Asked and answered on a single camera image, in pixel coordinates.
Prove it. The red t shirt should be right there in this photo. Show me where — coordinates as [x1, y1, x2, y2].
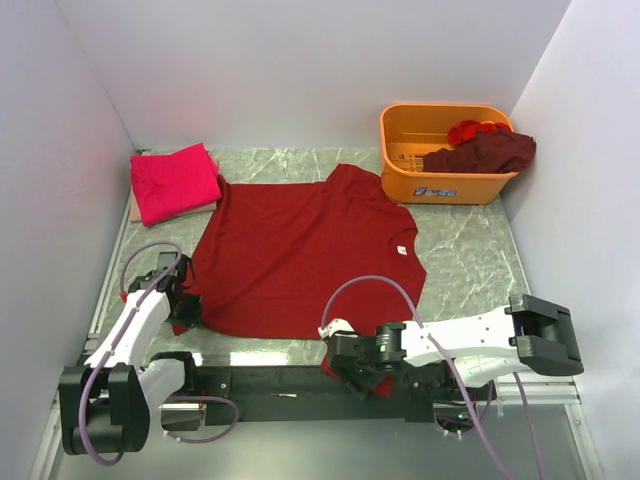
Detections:
[172, 163, 427, 399]

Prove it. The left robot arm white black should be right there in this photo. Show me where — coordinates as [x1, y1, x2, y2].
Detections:
[58, 252, 202, 465]

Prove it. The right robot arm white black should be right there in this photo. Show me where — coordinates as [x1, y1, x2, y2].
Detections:
[318, 294, 584, 399]

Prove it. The folded pink t shirt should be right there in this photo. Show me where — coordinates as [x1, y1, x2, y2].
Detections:
[130, 143, 222, 227]

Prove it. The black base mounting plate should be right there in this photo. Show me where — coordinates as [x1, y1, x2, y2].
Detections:
[187, 364, 469, 426]

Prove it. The orange plastic basket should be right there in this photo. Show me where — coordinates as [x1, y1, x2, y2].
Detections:
[379, 103, 517, 205]

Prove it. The dark maroon t shirt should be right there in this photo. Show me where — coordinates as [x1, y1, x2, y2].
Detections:
[423, 130, 536, 174]

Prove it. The bright red cloth in basket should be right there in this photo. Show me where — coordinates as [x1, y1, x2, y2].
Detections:
[446, 120, 512, 146]

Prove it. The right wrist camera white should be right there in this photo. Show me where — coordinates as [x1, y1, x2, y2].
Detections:
[318, 318, 354, 340]

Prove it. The aluminium rail frame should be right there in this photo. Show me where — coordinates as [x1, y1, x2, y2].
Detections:
[52, 363, 584, 407]

